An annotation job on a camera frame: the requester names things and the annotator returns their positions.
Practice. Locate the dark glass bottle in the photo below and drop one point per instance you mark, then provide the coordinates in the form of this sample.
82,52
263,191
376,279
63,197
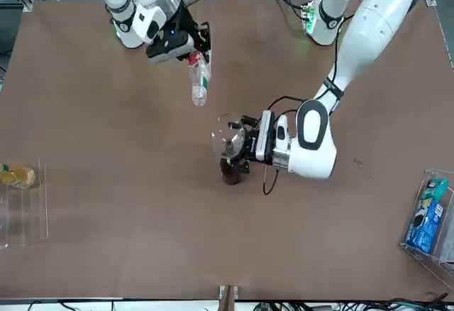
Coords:
232,178

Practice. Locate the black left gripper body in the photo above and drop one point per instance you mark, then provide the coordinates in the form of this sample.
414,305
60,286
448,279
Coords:
251,146

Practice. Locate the clear plastic drink bottle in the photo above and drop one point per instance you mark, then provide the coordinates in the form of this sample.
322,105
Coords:
199,83

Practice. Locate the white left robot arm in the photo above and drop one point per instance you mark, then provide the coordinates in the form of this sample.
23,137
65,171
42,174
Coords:
372,23

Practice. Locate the blue cookie box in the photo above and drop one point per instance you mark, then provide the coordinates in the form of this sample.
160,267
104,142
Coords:
425,226

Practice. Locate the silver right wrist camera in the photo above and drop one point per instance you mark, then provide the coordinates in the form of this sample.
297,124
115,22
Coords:
170,55

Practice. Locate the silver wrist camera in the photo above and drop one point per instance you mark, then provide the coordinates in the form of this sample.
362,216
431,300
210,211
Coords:
170,55
266,137

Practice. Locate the teal snack box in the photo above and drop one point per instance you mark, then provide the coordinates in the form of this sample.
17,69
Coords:
435,188

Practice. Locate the yellow drink bottle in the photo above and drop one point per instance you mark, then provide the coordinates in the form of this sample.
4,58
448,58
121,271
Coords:
17,176

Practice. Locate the clear glass funnel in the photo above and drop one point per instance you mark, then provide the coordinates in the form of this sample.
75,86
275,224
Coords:
221,133

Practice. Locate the clear acrylic shelf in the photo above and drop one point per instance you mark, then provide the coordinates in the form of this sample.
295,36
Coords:
440,265
35,218

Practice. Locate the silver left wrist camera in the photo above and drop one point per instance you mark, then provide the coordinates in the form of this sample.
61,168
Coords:
266,137

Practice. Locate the aluminium frame post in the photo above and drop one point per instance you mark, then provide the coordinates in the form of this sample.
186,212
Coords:
228,298

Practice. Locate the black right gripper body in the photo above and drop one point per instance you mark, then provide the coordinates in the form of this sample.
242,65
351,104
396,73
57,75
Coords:
174,37

